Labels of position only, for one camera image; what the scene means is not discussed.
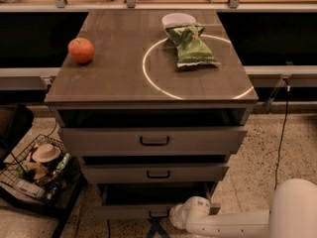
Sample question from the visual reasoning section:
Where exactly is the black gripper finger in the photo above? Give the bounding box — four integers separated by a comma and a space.
146, 218, 159, 238
155, 218, 170, 238

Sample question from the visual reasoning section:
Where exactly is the grey bottom drawer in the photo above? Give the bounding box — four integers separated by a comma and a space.
95, 181, 217, 219

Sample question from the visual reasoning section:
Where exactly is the grey drawer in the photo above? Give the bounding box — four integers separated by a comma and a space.
95, 181, 217, 219
58, 126, 247, 157
81, 164, 229, 183

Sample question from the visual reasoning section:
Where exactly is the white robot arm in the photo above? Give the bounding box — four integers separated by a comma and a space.
169, 178, 317, 238

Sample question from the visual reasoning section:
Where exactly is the grey middle drawer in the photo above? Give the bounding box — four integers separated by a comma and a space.
81, 164, 229, 183

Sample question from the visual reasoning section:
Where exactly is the grey top drawer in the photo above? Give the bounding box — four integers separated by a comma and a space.
58, 126, 247, 157

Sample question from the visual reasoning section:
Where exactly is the grey three-drawer cabinet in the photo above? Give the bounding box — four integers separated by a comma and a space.
44, 9, 260, 220

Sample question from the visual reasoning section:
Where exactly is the black low side table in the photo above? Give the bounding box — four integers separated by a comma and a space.
0, 158, 86, 238

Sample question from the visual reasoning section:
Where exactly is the green bottle in basket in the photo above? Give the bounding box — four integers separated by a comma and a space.
56, 153, 71, 174

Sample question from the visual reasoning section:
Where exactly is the white cap in basket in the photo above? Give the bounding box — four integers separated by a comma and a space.
32, 144, 61, 163

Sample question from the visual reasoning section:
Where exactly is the white packet in basket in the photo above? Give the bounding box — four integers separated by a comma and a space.
13, 178, 46, 198

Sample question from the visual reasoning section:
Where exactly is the green chip bag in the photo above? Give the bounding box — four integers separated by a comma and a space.
165, 24, 218, 67

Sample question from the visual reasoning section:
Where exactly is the red apple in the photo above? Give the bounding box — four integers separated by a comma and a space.
68, 38, 94, 63

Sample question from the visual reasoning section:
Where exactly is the white bowl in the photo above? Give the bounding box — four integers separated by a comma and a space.
161, 13, 196, 29

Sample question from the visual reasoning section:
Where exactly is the black wire basket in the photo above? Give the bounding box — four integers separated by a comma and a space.
5, 135, 69, 203

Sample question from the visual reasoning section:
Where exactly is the black floor cable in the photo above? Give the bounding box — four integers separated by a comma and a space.
272, 84, 292, 191

